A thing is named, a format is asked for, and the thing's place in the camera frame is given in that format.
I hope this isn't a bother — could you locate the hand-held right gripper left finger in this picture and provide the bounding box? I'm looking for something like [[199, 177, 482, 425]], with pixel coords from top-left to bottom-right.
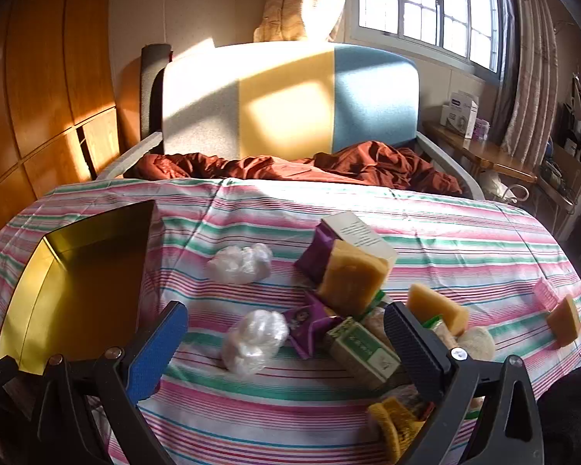
[[34, 300, 191, 465]]

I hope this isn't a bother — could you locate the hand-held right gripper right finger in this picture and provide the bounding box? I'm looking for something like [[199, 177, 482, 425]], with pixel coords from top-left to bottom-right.
[[382, 301, 545, 465]]

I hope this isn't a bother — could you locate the green snack packet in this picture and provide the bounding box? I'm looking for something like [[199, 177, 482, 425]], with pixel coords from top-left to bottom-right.
[[356, 288, 393, 330], [419, 315, 458, 350]]

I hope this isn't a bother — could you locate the yellow wedge sponge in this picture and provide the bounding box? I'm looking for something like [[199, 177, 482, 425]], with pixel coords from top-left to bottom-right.
[[406, 283, 470, 337], [546, 294, 581, 348]]

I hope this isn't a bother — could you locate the green box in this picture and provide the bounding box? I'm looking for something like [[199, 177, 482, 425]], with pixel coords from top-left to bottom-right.
[[325, 317, 402, 391]]

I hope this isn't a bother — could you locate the yellow knitted toy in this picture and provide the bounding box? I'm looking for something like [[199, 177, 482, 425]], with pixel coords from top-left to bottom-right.
[[366, 396, 437, 463]]

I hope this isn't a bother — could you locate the large yellow sponge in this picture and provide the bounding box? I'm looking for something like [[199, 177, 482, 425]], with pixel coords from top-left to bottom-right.
[[317, 239, 390, 317]]

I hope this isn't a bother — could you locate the gold tin box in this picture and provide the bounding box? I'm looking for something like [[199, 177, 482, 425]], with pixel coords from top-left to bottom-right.
[[0, 200, 158, 376]]

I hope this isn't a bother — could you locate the clear plastic bag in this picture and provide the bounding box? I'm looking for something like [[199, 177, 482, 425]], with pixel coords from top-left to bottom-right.
[[221, 309, 290, 376], [207, 243, 274, 286]]

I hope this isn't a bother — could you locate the purple packet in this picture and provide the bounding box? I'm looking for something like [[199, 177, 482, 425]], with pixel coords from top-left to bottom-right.
[[283, 291, 344, 360], [294, 227, 342, 284]]

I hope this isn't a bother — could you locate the grey carton box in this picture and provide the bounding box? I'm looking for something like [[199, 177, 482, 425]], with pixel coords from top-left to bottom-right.
[[312, 212, 399, 272]]

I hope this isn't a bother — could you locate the person's dark clothing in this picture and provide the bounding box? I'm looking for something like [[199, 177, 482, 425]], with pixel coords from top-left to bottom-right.
[[536, 363, 581, 465]]

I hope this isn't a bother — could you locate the striped bed sheet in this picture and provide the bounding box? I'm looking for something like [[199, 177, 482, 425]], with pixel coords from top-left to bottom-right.
[[0, 177, 581, 465]]

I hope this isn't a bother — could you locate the wooden desk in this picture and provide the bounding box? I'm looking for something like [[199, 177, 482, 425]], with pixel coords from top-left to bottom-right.
[[423, 121, 577, 214]]

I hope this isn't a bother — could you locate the brown blanket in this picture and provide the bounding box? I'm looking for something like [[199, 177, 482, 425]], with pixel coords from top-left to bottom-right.
[[123, 140, 463, 197]]

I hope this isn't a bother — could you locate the small white carton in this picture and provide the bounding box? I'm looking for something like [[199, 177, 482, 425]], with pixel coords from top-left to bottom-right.
[[440, 104, 466, 131]]

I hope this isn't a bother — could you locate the cluttered shelf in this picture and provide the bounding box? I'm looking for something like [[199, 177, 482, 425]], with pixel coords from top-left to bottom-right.
[[537, 72, 581, 238]]

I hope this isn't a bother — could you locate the tall white carton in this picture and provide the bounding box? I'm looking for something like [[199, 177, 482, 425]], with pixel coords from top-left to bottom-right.
[[449, 91, 480, 139]]

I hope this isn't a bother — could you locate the grey rolled mat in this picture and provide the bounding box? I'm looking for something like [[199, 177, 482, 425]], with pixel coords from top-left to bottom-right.
[[140, 43, 172, 141]]

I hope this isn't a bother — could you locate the white yellow blue headboard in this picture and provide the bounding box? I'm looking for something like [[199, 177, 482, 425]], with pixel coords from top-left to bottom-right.
[[162, 41, 419, 160]]

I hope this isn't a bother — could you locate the pale patterned curtain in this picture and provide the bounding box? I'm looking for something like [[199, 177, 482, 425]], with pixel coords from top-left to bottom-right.
[[491, 0, 560, 156]]

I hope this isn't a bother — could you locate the wooden wardrobe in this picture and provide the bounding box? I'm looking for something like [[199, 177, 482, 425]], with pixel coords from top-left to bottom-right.
[[0, 0, 141, 253]]

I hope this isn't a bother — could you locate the window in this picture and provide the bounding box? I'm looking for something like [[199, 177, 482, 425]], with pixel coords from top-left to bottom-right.
[[351, 0, 509, 81]]

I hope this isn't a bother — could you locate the yellow patterned curtain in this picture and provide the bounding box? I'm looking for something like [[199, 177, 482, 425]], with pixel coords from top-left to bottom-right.
[[253, 0, 356, 43]]

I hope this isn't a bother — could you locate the white cable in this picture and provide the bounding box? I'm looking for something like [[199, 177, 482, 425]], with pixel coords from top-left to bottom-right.
[[504, 183, 532, 203]]

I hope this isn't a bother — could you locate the grey bed frame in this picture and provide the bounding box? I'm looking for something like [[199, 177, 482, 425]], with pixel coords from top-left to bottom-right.
[[97, 131, 485, 200]]

